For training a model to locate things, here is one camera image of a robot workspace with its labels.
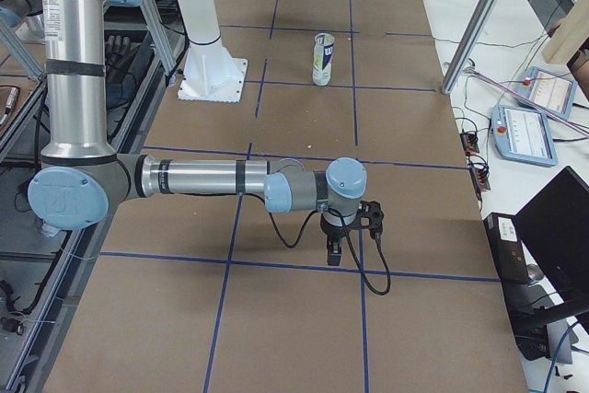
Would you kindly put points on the teach pendant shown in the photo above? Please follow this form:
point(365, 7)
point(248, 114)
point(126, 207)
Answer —
point(523, 135)
point(548, 90)

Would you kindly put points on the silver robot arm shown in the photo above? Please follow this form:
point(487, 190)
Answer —
point(83, 178)

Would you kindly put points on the tennis ball can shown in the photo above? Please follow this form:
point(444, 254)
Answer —
point(322, 58)

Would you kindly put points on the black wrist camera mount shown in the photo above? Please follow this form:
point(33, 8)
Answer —
point(370, 217)

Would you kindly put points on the black monitor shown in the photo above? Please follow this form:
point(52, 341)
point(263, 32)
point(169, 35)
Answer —
point(553, 225)

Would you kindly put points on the black computer box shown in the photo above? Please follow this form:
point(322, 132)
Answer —
point(507, 249)

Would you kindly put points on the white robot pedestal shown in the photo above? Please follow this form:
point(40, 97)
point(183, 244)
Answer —
point(210, 72)

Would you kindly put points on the far teach pendant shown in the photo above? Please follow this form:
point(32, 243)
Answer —
point(548, 90)

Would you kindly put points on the orange connector board near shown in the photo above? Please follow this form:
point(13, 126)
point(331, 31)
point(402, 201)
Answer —
point(480, 176)

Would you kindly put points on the near teach pendant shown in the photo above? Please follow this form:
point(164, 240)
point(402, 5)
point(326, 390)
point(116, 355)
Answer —
point(523, 135)

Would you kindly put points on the orange connector board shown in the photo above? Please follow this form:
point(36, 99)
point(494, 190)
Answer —
point(480, 176)
point(470, 142)

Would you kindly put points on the aluminium frame post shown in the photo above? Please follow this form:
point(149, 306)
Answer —
point(467, 43)

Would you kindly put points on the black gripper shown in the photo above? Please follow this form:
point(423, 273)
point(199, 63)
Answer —
point(334, 230)

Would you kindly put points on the wooden beam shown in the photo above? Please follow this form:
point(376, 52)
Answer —
point(569, 36)

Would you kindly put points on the orange connector board far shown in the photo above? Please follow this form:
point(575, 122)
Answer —
point(470, 142)

